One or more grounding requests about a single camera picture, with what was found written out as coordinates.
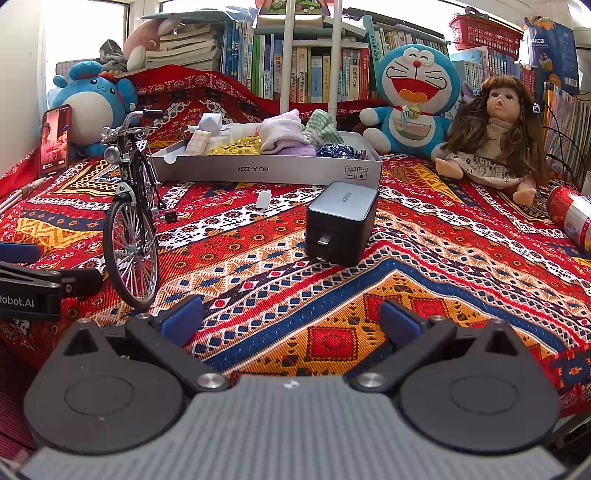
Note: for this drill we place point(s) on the brown haired doll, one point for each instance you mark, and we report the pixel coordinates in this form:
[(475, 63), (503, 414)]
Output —
[(494, 138)]

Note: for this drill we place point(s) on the small purple plush toy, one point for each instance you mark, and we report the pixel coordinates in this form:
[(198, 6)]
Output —
[(295, 149)]

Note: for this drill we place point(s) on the white cardboard box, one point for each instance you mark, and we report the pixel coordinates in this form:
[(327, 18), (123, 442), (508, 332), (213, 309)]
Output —
[(277, 168)]

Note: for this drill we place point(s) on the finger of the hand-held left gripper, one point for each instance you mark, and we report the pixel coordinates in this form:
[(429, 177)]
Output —
[(18, 254), (83, 280)]

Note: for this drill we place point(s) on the blue floral cloth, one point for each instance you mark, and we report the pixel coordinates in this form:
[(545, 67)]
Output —
[(341, 151)]

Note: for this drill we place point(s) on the colourful paper house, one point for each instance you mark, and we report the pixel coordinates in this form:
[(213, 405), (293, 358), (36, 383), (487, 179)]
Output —
[(291, 11)]

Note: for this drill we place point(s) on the red plastic basket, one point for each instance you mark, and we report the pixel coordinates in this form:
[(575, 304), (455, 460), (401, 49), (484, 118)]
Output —
[(487, 30)]

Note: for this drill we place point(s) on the white paper origami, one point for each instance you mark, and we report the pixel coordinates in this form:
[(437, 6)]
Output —
[(205, 123)]

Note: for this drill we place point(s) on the row of thin booklets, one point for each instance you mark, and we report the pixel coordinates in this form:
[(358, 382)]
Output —
[(570, 129)]

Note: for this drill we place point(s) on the metal model bicycle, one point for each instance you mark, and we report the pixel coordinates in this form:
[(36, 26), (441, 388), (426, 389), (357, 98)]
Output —
[(131, 249)]

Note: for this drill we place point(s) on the pink white plush toy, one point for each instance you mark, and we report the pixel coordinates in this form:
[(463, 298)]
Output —
[(143, 44)]

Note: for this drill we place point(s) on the blue cat plush toy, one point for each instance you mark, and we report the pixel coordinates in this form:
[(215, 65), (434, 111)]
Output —
[(415, 92)]

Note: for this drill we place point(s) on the grey cloth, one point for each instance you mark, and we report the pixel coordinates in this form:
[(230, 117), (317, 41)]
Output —
[(113, 55)]

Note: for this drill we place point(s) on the row of upright books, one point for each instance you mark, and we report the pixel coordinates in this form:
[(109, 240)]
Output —
[(314, 74)]

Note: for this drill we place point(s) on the yellow sequin pouch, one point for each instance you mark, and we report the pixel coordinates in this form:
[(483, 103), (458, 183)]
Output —
[(235, 145)]

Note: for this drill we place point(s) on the green checkered cloth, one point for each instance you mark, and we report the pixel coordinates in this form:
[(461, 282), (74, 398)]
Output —
[(323, 127)]

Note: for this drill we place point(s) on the stack of lying books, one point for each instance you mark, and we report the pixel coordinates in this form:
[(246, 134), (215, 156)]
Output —
[(184, 48)]

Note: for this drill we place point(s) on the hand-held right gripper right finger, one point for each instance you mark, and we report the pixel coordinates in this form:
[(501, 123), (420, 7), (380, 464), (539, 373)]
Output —
[(400, 319)]

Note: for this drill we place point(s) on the white pipe rack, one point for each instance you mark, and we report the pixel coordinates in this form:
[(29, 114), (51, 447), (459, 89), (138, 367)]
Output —
[(285, 69)]

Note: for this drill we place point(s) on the black power charger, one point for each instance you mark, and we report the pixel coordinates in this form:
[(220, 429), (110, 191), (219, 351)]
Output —
[(341, 221)]

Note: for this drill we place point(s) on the small beige sachet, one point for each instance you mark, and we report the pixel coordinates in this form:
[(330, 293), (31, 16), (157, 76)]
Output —
[(198, 142)]

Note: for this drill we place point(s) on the smartphone with red screen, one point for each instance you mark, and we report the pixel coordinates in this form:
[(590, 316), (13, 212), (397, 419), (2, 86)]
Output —
[(55, 141)]

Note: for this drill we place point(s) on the small white paper slip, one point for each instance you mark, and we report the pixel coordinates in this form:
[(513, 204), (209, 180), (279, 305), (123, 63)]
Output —
[(264, 199)]

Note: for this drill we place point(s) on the red patterned woven blanket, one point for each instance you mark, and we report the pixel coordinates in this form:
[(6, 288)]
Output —
[(277, 314)]

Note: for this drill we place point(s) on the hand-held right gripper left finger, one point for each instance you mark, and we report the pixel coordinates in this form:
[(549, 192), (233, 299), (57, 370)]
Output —
[(182, 319)]

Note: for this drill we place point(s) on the red soda can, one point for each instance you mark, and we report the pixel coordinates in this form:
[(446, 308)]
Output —
[(570, 214)]

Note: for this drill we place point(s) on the blue printed box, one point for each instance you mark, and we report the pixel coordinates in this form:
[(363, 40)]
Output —
[(551, 53)]

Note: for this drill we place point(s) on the round blue plush toy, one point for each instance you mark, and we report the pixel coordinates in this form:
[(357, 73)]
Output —
[(90, 110)]

